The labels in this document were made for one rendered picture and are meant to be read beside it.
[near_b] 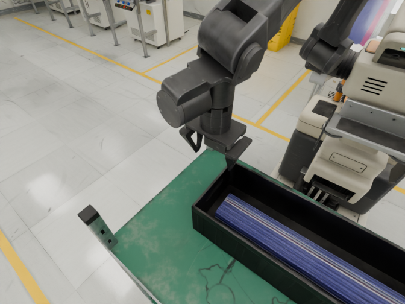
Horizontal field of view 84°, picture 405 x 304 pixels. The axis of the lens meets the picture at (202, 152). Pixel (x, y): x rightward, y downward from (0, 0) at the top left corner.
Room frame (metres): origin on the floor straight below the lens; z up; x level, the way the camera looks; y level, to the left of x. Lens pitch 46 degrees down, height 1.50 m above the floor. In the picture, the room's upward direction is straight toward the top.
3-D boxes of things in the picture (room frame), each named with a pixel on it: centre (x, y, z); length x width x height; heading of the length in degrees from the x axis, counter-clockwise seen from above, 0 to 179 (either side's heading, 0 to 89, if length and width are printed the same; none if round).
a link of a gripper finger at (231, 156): (0.31, -0.05, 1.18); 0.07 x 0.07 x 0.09; 53
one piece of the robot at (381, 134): (0.54, -0.54, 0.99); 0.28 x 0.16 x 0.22; 54
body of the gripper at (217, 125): (0.32, -0.02, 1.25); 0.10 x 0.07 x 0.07; 53
